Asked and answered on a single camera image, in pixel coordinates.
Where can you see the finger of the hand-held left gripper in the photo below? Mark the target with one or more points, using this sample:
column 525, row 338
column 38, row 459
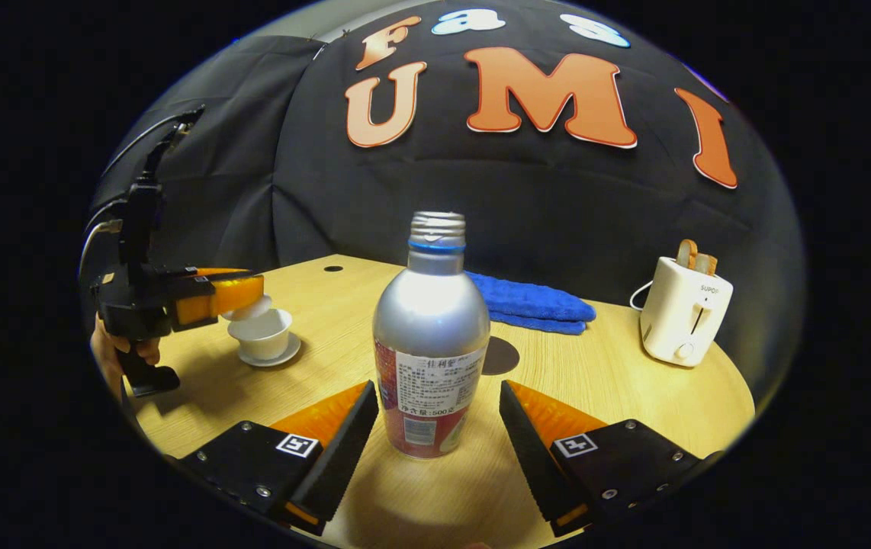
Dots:
column 214, row 271
column 222, row 297

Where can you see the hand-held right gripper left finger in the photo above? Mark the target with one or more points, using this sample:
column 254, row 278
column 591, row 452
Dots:
column 336, row 465

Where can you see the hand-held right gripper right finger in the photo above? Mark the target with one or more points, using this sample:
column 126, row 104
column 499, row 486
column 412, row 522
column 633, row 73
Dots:
column 535, row 465

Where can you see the white teacup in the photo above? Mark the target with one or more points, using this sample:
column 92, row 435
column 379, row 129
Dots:
column 264, row 339

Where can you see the dark round coaster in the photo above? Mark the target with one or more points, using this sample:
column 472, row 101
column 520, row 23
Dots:
column 504, row 357

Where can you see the silver water bottle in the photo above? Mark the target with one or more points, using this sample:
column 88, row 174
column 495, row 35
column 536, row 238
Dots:
column 432, row 320

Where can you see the white saucer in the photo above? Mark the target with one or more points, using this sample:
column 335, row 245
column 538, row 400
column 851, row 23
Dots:
column 287, row 354

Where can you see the blue towel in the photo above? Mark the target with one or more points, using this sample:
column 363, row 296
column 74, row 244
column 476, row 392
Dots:
column 535, row 301

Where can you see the white toaster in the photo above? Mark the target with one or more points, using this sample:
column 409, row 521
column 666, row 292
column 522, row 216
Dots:
column 683, row 313

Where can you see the toast slice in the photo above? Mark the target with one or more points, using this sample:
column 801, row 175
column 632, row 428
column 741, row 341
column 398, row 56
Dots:
column 707, row 264
column 686, row 253

